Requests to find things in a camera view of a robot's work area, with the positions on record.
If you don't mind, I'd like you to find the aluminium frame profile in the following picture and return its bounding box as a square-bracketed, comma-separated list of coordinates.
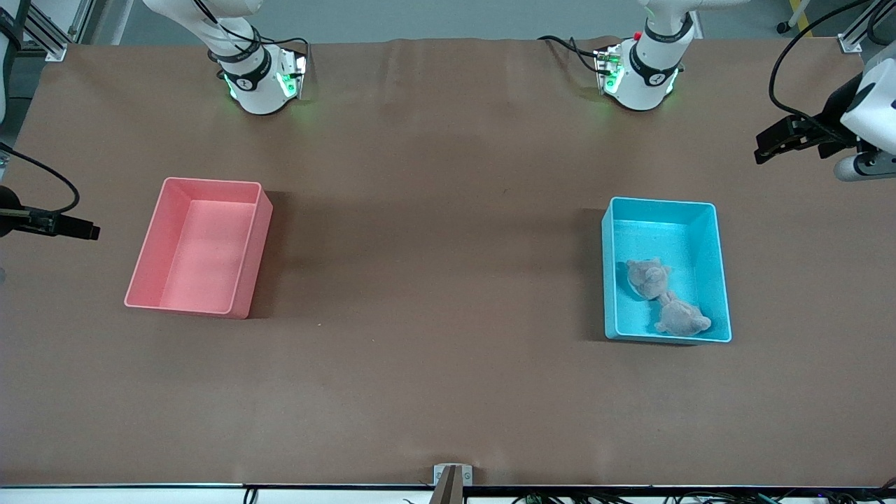
[14, 0, 95, 64]
[836, 0, 896, 54]

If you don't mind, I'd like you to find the silver base connector plate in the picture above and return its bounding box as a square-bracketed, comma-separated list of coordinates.
[594, 43, 625, 95]
[277, 49, 309, 100]

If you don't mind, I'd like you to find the pink plastic box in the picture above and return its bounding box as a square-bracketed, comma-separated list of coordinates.
[124, 177, 274, 320]

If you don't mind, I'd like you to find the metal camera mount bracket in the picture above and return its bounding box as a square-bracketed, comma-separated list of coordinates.
[428, 463, 474, 504]

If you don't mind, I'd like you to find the brown table cover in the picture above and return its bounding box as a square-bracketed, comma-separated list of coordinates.
[0, 36, 896, 489]

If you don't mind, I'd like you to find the black left base cable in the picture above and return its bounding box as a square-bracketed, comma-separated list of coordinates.
[538, 34, 604, 74]

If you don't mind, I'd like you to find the black right base cable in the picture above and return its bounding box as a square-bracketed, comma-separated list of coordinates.
[259, 34, 311, 64]

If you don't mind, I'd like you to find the silver right base connector plate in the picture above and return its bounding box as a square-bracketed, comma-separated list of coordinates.
[277, 49, 309, 100]

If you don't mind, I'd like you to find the black base cable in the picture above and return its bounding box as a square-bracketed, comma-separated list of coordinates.
[538, 34, 604, 74]
[259, 34, 311, 64]

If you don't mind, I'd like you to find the silver left base connector plate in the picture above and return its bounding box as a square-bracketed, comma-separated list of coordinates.
[594, 43, 625, 95]

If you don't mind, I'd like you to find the blue plastic box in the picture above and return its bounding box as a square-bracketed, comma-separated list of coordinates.
[601, 196, 733, 345]

